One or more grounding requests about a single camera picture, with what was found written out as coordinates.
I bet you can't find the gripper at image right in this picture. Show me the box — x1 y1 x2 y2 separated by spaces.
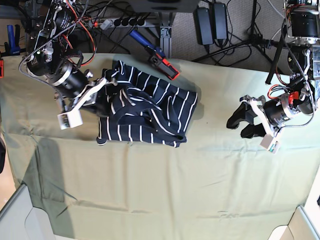
226 93 300 139

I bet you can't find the blue orange bar clamp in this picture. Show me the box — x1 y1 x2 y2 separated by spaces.
129 30 180 81

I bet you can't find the blue clamp at left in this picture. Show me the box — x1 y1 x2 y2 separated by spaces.
4 24 21 56

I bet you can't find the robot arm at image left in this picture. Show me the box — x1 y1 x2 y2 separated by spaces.
19 0 107 118

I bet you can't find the white power strip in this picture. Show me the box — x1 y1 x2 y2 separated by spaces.
88 17 147 31

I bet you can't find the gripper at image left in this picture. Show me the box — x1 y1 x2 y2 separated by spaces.
51 66 111 118

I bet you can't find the light green table cloth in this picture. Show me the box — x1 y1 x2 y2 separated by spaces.
0 56 320 240

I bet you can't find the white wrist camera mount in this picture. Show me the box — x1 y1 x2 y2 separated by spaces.
240 95 282 154
57 76 118 130

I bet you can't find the black power adapter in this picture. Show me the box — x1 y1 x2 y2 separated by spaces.
211 2 228 40
194 7 214 46

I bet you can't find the navy white striped T-shirt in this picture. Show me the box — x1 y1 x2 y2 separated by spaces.
96 60 198 148

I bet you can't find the black power adapter right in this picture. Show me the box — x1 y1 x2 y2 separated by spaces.
211 2 228 40

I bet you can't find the black tripod stand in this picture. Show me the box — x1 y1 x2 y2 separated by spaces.
193 0 280 67

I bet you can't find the orange clamp pad far left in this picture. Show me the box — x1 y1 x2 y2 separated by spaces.
0 58 5 79

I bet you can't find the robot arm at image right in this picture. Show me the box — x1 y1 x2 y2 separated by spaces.
226 0 320 139

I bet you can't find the aluminium frame post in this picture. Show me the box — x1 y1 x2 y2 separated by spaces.
155 12 176 59

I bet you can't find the grey plastic bin left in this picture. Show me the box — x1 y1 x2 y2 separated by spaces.
0 184 56 240

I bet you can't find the black power adapter left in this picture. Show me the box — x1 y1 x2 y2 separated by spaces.
194 7 214 46

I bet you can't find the beige plastic bin right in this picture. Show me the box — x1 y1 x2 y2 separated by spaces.
268 204 320 240

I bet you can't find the grey box at top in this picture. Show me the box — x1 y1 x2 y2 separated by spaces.
127 0 200 13

